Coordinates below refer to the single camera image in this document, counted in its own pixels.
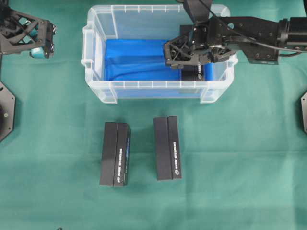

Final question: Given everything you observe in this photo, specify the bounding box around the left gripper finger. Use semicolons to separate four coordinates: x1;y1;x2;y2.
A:
29;47;47;59

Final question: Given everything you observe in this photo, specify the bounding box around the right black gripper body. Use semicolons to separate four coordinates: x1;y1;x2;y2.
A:
163;20;236;69

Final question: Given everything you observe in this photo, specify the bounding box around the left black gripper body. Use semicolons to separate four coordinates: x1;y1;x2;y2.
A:
0;9;57;59

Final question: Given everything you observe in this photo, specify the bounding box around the black box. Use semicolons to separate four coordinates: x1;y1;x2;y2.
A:
99;122;131;187
180;25;205;81
153;116;182;181

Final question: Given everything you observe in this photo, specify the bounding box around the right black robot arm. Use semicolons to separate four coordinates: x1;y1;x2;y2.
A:
164;0;307;69

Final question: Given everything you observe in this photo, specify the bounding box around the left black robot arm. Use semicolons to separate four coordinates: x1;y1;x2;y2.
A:
0;0;57;59

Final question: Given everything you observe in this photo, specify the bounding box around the blue liner sheet in case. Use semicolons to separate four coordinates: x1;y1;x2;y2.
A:
103;39;213;103

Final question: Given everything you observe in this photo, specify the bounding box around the clear plastic storage case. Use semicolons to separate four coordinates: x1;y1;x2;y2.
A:
81;4;238;104

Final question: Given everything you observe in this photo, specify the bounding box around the green table cloth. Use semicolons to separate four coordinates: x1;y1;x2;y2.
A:
0;0;307;230

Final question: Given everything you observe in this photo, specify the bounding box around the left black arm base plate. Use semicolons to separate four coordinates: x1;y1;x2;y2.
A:
0;82;15;141

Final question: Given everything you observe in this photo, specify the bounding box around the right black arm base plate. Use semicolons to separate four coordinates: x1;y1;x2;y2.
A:
301;92;307;133

